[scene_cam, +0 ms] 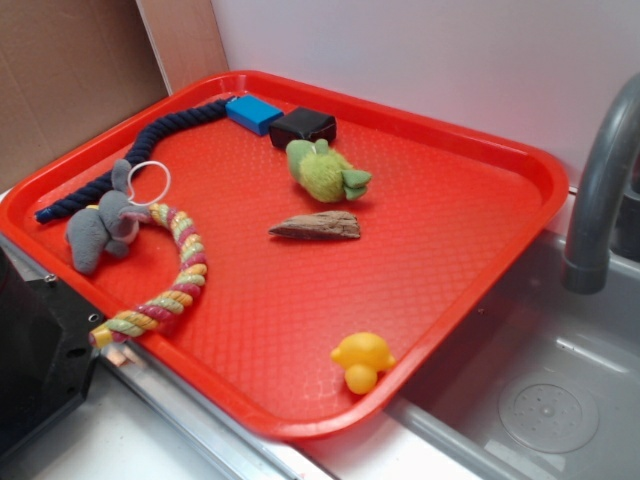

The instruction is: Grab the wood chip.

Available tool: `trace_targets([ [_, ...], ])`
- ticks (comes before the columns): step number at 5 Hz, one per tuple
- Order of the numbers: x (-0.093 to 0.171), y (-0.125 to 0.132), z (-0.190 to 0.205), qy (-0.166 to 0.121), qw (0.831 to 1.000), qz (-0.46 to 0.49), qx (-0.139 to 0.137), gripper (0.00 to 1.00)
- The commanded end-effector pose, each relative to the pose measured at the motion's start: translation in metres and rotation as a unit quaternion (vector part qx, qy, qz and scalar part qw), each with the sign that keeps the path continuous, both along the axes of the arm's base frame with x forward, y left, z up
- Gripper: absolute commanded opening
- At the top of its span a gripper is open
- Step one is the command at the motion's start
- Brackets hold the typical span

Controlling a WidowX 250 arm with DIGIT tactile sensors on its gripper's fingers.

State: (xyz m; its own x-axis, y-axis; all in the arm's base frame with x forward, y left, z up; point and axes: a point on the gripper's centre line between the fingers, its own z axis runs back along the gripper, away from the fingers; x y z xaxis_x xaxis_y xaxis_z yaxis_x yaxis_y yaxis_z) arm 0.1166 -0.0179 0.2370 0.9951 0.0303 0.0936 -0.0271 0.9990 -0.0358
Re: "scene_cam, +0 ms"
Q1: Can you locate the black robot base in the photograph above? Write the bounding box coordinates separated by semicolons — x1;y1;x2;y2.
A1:
1;253;103;460

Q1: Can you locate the brown wood chip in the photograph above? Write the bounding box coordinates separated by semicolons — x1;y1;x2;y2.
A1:
268;210;361;240

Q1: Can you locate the red plastic tray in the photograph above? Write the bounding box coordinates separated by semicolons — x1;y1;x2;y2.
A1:
1;71;568;440

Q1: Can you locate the green plush toy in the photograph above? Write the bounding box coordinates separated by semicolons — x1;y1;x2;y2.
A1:
285;139;372;203

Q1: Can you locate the black rectangular block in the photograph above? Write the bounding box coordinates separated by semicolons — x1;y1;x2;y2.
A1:
268;107;337;150

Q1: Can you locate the yellow rubber duck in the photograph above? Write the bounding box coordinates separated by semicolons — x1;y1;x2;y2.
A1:
330;332;396;395

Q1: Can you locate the blue rectangular block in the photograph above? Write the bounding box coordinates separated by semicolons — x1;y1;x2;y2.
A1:
226;95;284;136

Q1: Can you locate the white elastic loop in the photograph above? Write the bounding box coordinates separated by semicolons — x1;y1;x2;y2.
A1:
127;160;172;207

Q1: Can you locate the grey plush elephant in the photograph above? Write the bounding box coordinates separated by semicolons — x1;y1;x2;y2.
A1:
65;159;151;275

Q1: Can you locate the grey toy faucet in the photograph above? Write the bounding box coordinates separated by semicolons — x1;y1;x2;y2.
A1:
561;75;639;294

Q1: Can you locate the grey toy sink basin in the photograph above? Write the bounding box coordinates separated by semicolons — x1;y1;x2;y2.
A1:
387;210;639;479

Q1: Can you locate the brown cardboard panel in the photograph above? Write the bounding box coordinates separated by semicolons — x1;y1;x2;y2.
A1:
1;1;228;190

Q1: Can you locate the multicolour twisted rope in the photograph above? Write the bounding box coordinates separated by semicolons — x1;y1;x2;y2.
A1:
88;202;208;349

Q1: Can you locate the navy blue rope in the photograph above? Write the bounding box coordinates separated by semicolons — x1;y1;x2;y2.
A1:
34;97;229;224

